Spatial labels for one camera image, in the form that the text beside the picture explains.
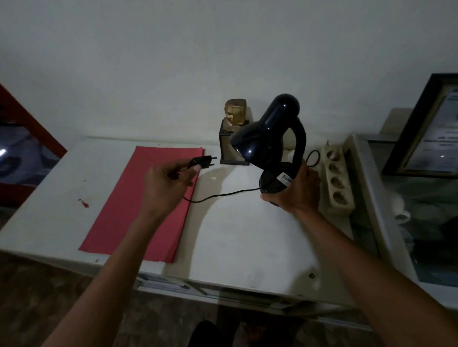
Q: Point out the person's right hand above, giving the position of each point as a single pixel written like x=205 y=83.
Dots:
x=298 y=193

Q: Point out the person's left hand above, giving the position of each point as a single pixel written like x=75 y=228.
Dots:
x=163 y=191

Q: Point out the person's right thumb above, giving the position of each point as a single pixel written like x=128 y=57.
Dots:
x=301 y=173

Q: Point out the person's left thumb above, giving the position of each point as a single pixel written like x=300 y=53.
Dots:
x=189 y=176

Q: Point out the black desk lamp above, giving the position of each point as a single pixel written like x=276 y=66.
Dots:
x=265 y=135

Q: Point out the person's right forearm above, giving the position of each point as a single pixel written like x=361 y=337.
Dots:
x=374 y=282

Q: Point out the person's left forearm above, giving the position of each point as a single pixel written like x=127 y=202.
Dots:
x=105 y=290

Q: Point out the white power strip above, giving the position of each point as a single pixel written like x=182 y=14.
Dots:
x=337 y=182

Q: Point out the red paper folder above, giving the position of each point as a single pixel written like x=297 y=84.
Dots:
x=120 y=206

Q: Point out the gold head figurine, dark base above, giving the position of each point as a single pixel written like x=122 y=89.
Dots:
x=234 y=114

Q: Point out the white glass display cabinet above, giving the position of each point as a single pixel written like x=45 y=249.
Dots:
x=382 y=217

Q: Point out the white cup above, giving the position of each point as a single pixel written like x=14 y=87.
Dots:
x=400 y=209

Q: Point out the black framed certificate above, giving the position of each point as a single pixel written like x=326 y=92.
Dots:
x=435 y=132

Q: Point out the person's dark trouser leg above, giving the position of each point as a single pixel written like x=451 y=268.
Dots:
x=204 y=341

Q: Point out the shiny plastic-wrapped item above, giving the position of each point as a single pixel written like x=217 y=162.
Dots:
x=12 y=154

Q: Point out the red shelf frame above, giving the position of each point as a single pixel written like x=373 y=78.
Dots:
x=29 y=123

